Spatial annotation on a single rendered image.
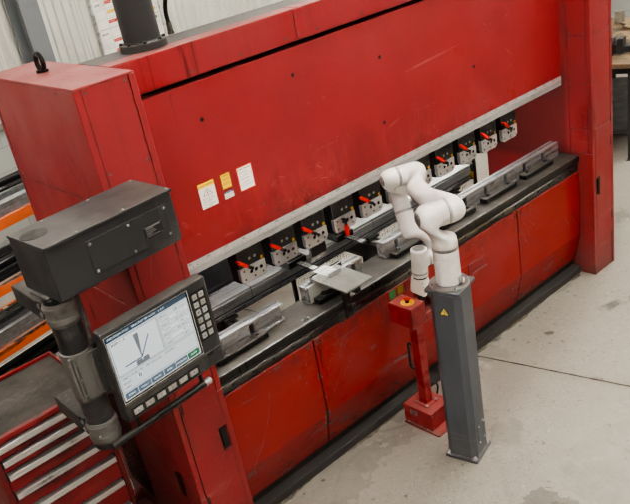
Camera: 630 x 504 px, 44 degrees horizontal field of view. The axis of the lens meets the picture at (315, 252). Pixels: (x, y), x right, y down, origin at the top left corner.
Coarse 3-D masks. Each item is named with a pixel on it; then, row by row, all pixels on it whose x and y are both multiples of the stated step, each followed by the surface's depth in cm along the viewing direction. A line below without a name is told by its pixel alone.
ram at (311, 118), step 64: (448, 0) 415; (512, 0) 450; (256, 64) 342; (320, 64) 366; (384, 64) 394; (448, 64) 426; (512, 64) 463; (192, 128) 328; (256, 128) 350; (320, 128) 375; (384, 128) 404; (448, 128) 438; (192, 192) 335; (256, 192) 358; (320, 192) 384; (192, 256) 342
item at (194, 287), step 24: (168, 288) 284; (192, 288) 280; (144, 312) 266; (192, 312) 281; (96, 336) 257; (216, 336) 292; (96, 360) 269; (192, 360) 286; (216, 360) 294; (168, 384) 280; (120, 408) 270; (144, 408) 274
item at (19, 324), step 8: (16, 304) 492; (0, 312) 485; (8, 312) 483; (16, 312) 485; (24, 312) 477; (32, 312) 467; (0, 320) 476; (8, 320) 471; (16, 320) 461; (24, 320) 463; (32, 320) 468; (40, 320) 473; (0, 328) 463; (8, 328) 455; (16, 328) 460; (24, 328) 464; (0, 336) 451; (8, 336) 456; (16, 336) 460; (0, 344) 452
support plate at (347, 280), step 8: (336, 264) 405; (344, 272) 396; (352, 272) 394; (360, 272) 393; (312, 280) 395; (320, 280) 393; (328, 280) 391; (336, 280) 390; (344, 280) 388; (352, 280) 387; (360, 280) 385; (368, 280) 386; (336, 288) 382; (344, 288) 381; (352, 288) 379
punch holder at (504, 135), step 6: (504, 114) 469; (510, 114) 473; (498, 120) 469; (504, 120) 470; (510, 120) 474; (498, 126) 470; (510, 126) 475; (516, 126) 479; (498, 132) 473; (504, 132) 472; (510, 132) 476; (516, 132) 480; (498, 138) 475; (504, 138) 473; (510, 138) 477
